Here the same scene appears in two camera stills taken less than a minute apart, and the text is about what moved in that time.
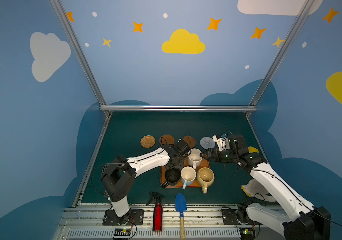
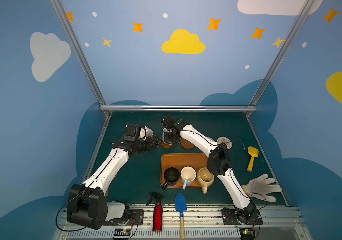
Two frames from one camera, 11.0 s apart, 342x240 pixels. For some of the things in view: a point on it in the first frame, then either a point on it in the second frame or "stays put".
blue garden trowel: [180, 205] stays put
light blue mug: [188, 174] stays put
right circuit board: [247, 233] stays put
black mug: [172, 175] stays put
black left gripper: [178, 162] → [152, 142]
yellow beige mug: [205, 177] stays put
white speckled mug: [194, 159] → [164, 129]
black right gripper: [213, 155] → [172, 133]
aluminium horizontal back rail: [178, 108] stays put
